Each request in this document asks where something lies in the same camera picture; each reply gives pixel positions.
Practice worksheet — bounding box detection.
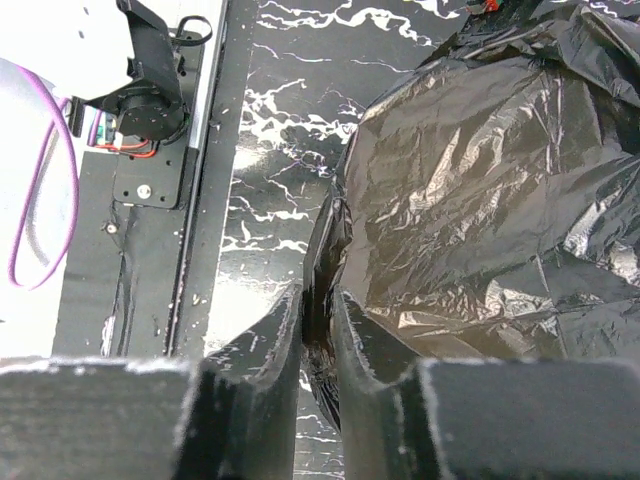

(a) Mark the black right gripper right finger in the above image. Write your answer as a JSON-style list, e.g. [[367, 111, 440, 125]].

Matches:
[[332, 290, 639, 479]]

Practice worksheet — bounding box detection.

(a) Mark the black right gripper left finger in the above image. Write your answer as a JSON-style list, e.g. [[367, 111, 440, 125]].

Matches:
[[1, 284, 301, 479]]

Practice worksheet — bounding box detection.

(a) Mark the black trash bag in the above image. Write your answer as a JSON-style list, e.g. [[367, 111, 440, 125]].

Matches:
[[302, 1, 639, 426]]

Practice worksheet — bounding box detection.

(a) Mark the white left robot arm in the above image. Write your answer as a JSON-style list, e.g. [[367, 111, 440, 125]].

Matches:
[[1, 1, 188, 143]]

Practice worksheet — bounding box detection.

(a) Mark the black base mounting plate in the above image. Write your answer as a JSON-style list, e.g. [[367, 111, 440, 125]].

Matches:
[[52, 28, 253, 358]]

